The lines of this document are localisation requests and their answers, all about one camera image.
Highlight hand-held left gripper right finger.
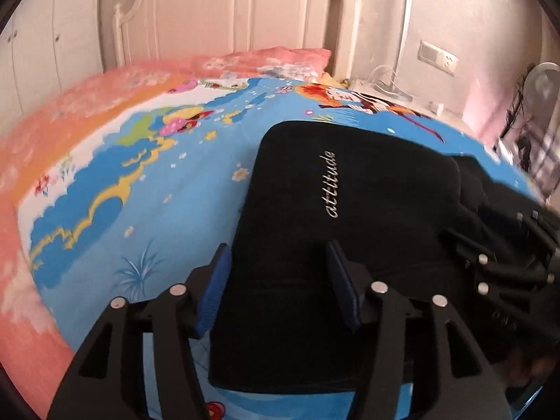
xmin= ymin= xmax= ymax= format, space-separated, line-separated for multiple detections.
xmin=326 ymin=240 xmax=512 ymax=420

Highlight blue printed bedsheet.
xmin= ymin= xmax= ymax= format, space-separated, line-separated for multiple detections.
xmin=17 ymin=76 xmax=543 ymax=420

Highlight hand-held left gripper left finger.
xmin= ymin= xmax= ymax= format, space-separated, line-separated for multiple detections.
xmin=46 ymin=243 xmax=232 ymax=420

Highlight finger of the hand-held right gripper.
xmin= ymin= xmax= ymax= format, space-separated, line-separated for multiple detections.
xmin=475 ymin=280 xmax=552 ymax=320
xmin=440 ymin=227 xmax=554 ymax=287

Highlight white cable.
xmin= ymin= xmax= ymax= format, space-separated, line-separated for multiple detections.
xmin=367 ymin=65 xmax=399 ymax=92

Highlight white wooden headboard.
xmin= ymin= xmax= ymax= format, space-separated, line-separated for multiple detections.
xmin=113 ymin=0 xmax=366 ymax=80

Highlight black pants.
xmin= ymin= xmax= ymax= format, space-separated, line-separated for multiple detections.
xmin=208 ymin=120 xmax=543 ymax=397

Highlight white wardrobe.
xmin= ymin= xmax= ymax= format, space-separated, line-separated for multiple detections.
xmin=0 ymin=0 xmax=106 ymax=141

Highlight white nightstand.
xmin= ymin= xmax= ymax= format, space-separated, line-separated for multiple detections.
xmin=345 ymin=79 xmax=464 ymax=119

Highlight yellow cloth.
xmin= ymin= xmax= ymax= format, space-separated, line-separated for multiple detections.
xmin=321 ymin=72 xmax=351 ymax=90

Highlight grey wall outlet panel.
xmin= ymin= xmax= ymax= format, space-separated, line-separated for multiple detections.
xmin=418 ymin=40 xmax=459 ymax=70

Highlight person's right hand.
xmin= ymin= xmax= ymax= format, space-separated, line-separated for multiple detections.
xmin=503 ymin=350 xmax=556 ymax=397

